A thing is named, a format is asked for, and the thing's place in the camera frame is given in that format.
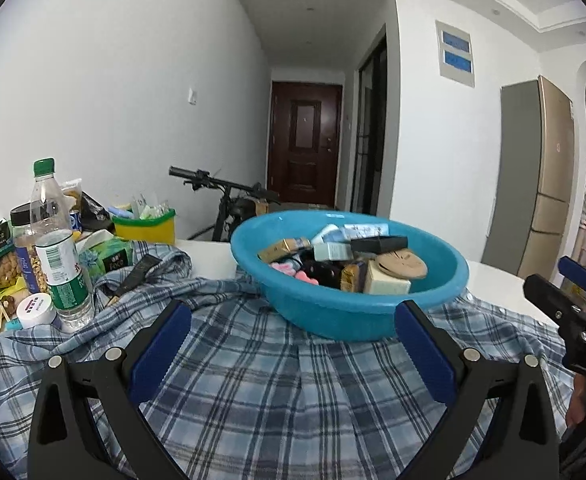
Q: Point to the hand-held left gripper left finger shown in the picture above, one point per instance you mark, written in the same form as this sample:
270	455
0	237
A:
160	355

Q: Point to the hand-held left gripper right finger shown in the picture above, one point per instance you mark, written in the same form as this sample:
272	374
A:
425	355

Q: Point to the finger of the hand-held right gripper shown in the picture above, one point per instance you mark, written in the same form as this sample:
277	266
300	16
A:
580	272
548	292

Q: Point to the pale cream box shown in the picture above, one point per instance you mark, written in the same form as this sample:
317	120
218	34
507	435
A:
385	285

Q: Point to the blue plastic basin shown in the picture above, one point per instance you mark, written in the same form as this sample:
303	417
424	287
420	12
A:
333	315

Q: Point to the gold brown box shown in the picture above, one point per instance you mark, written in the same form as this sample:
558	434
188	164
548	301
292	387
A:
283	249
353	276

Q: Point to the white teal box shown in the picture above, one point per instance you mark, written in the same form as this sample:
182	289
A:
330	251

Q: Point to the pink plush item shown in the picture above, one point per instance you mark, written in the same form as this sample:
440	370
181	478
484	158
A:
282	266
307	278

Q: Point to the white plastic bottle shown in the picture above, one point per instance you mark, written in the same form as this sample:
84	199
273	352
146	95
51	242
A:
324	233

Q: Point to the person's right hand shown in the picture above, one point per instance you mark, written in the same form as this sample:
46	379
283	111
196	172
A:
582	400

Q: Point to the black tube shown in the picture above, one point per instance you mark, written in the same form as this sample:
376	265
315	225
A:
138	272

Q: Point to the gold grey refrigerator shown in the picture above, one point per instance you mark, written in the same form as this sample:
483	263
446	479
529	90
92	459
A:
518	185

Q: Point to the blue plaid shirt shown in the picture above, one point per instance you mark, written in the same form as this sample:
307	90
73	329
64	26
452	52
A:
273	400

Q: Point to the yellow plastic container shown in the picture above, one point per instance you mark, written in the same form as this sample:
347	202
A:
145	230

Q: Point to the black flat case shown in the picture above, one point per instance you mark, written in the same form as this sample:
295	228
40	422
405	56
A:
325	275

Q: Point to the clear green-capped water bottle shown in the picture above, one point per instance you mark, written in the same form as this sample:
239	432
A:
60	270

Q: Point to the white cream jar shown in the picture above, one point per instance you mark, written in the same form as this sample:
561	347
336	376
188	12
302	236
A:
35	310

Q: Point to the green white sachets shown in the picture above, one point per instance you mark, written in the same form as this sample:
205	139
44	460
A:
150	210

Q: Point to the small teal box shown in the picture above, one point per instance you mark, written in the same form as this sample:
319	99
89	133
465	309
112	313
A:
14	325

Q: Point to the pale yellow round item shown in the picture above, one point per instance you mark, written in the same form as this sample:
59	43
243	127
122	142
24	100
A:
120	208

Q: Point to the black foil packet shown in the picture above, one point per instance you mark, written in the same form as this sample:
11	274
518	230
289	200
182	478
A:
95	212

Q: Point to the blue white can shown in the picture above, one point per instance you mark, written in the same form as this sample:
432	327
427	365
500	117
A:
76	221

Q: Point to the black folding bicycle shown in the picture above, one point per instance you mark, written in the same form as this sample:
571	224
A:
228	210

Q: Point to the black-lidded nut jar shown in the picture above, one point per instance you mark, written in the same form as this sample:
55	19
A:
25	265

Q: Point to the nut snack bag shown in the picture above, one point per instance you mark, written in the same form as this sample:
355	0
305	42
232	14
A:
0	272

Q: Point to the brown paper bag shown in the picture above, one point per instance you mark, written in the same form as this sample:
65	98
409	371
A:
263	206

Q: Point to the clear cookie packet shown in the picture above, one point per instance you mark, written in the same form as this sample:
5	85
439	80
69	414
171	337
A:
73	192

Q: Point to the black-framed sliding door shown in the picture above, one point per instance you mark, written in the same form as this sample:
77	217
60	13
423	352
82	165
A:
373	135

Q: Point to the dark brown door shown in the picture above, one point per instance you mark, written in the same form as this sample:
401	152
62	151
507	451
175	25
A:
303	160

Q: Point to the grey wall panel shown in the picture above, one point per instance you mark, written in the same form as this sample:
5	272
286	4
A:
455	77

